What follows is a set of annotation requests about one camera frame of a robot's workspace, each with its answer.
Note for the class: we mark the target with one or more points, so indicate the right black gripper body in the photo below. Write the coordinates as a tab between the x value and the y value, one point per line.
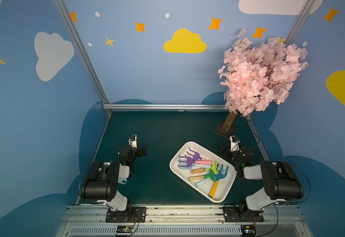
228	151

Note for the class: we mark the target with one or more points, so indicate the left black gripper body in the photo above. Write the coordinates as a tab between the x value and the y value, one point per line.
141	150

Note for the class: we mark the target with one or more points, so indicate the lime green wooden-handled rake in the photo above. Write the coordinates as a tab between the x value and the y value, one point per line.
198	168

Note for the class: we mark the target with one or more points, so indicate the blue yellow-handled hand rake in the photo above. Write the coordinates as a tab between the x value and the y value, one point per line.
221	175

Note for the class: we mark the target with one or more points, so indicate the dark green wooden-handled rake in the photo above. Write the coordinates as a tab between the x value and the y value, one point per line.
210	175

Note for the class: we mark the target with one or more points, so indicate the white plastic storage box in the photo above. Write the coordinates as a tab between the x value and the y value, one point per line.
224	185

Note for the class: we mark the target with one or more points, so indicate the purple pink-handled hand rake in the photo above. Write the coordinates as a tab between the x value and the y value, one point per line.
187	162

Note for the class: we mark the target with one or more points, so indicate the light blue hand rake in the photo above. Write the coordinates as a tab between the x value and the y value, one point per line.
202	182

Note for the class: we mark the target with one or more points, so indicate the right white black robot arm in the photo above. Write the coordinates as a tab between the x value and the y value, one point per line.
280	183

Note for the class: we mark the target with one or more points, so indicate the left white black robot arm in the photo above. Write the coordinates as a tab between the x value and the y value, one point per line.
101	182

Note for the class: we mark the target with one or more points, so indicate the right small circuit board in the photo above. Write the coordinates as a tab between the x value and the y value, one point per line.
248	231

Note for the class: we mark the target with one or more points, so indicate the small circuit board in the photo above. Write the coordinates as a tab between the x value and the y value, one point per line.
248	231
124	230

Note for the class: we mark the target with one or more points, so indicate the left small circuit board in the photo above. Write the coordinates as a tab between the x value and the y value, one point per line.
124	230

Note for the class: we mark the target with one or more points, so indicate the pink artificial blossom tree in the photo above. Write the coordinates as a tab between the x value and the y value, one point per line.
257	75

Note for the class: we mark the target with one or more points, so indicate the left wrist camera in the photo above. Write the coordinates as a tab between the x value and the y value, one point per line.
132	141

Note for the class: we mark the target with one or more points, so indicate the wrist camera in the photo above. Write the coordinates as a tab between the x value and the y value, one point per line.
132	141
234	143

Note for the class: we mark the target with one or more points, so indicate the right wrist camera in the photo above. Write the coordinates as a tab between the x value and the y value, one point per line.
234	143

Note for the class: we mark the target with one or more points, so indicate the aluminium back frame bar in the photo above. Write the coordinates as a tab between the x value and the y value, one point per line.
163	106

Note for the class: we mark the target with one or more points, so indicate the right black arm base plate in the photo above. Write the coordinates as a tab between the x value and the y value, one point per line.
243	214

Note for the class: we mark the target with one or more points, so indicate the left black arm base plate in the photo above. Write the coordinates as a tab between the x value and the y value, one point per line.
131	214

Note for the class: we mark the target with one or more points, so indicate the aluminium front rail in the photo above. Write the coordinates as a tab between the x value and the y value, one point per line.
183	221

